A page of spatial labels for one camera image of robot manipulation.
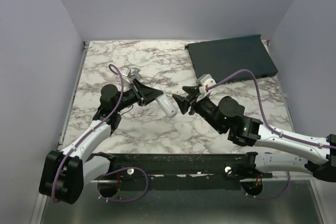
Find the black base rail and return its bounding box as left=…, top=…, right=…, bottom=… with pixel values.
left=96, top=152, right=272, bottom=191

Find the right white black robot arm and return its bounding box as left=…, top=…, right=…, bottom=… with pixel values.
left=172, top=86, right=335, bottom=183

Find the dark green flat electronics box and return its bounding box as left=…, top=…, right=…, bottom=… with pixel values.
left=185, top=35, right=278, bottom=82

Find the white remote control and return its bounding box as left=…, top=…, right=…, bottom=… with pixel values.
left=154, top=86, right=177, bottom=118

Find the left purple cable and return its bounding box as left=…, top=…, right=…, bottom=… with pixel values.
left=51, top=63, right=127, bottom=204

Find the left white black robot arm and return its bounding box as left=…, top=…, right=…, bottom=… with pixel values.
left=39, top=79, right=175, bottom=204

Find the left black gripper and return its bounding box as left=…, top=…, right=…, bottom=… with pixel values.
left=115, top=79, right=163, bottom=113

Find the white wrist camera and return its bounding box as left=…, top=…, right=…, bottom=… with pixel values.
left=196, top=74, right=216, bottom=94
left=121, top=67, right=134, bottom=86

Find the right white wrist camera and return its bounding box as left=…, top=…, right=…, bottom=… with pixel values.
left=196, top=74, right=216, bottom=94

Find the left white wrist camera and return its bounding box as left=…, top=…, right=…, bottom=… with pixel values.
left=121, top=67, right=134, bottom=86

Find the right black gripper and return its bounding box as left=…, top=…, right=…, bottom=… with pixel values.
left=172, top=86, right=224, bottom=134

